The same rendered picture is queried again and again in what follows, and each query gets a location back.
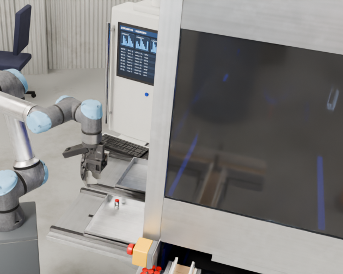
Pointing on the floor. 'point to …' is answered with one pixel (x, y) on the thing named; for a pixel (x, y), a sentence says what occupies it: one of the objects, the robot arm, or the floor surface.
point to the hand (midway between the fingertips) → (86, 184)
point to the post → (161, 116)
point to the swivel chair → (17, 62)
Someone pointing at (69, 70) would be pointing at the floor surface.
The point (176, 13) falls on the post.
